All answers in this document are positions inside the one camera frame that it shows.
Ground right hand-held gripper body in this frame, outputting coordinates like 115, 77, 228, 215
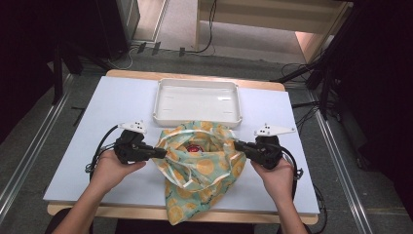
247, 123, 297, 171

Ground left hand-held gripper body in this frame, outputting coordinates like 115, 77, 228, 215
112, 119, 154, 166

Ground red can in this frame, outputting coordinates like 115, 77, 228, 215
185, 143, 206, 154

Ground orange-print green cloth bag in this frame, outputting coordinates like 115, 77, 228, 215
152, 120, 248, 226

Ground white plastic tray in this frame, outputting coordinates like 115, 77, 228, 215
152, 77, 244, 129

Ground person's left hand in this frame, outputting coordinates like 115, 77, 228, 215
90, 149, 147, 197

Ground person's right hand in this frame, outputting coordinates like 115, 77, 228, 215
249, 157, 295, 203

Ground wooden table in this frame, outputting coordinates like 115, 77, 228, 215
46, 68, 319, 226

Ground person's dark clothed legs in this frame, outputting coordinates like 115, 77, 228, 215
44, 208, 314, 234

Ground black metal stand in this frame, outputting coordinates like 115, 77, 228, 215
51, 38, 110, 105

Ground black tripod stand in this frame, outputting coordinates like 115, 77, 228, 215
270, 0, 361, 122

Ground black cabinet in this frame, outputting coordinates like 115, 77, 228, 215
94, 0, 141, 61

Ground light wooden desk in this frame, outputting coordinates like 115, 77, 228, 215
194, 0, 354, 64

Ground left hand-held gripper black cable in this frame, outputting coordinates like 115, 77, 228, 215
84, 124, 120, 180

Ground hand-held gripper black cable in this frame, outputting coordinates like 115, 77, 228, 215
280, 145, 305, 200
84, 124, 120, 180

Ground right hand-held gripper black cable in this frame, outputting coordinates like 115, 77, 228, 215
280, 145, 305, 200

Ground black floor cables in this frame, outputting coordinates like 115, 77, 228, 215
280, 62, 327, 135

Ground metal floor rail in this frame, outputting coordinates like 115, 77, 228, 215
307, 90, 375, 234
0, 73, 75, 217

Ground white floor cable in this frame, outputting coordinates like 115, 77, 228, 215
106, 46, 134, 71

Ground black hanging cable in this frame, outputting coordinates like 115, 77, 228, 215
190, 0, 218, 56

